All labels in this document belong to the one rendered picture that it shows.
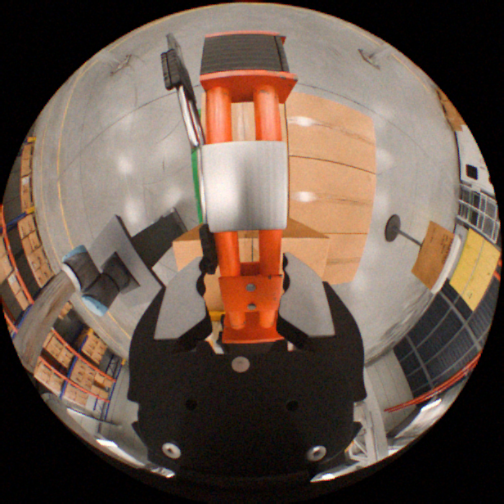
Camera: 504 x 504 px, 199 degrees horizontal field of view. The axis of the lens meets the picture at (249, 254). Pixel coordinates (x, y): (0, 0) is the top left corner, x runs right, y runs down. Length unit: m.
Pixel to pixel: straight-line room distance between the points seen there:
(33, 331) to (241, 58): 0.75
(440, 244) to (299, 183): 1.57
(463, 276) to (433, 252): 5.64
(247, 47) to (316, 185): 0.71
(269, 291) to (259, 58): 0.22
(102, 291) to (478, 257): 7.98
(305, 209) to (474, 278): 7.17
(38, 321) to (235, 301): 0.67
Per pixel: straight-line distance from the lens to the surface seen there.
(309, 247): 0.37
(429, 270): 1.86
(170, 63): 0.17
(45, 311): 0.69
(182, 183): 1.36
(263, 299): 0.16
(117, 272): 0.86
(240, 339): 0.20
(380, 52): 3.07
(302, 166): 0.76
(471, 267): 7.35
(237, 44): 0.17
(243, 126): 0.75
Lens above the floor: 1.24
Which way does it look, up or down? 62 degrees down
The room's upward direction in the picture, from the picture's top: 177 degrees clockwise
